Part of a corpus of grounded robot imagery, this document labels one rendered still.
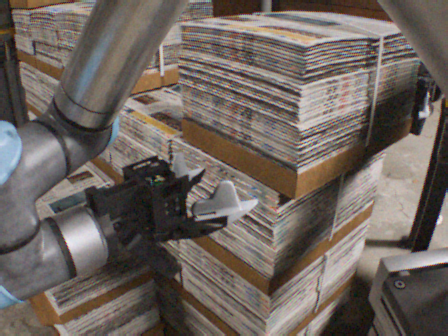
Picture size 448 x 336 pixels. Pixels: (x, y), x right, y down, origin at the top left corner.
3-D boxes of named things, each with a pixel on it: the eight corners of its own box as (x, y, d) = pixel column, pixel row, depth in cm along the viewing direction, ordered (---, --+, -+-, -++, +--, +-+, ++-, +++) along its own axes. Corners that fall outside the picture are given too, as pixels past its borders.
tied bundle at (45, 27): (62, 84, 115) (53, 11, 104) (36, 70, 134) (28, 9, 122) (162, 60, 137) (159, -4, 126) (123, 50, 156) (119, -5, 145)
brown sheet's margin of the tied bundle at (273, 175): (294, 200, 57) (296, 174, 55) (181, 138, 76) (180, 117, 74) (354, 167, 66) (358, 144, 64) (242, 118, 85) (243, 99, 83)
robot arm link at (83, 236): (82, 290, 41) (57, 252, 47) (117, 273, 44) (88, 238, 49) (66, 237, 38) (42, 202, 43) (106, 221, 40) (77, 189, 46)
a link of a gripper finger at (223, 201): (266, 181, 48) (190, 191, 46) (263, 220, 51) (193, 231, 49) (258, 169, 51) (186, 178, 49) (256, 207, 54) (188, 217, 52)
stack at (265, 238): (253, 433, 100) (277, 197, 59) (73, 246, 174) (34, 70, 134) (333, 358, 123) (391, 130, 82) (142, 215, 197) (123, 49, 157)
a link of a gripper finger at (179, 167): (204, 141, 58) (173, 169, 51) (205, 176, 61) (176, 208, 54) (185, 138, 59) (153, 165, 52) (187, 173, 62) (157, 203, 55)
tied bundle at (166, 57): (100, 105, 96) (90, 14, 85) (62, 83, 115) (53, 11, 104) (215, 76, 118) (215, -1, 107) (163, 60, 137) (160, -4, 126)
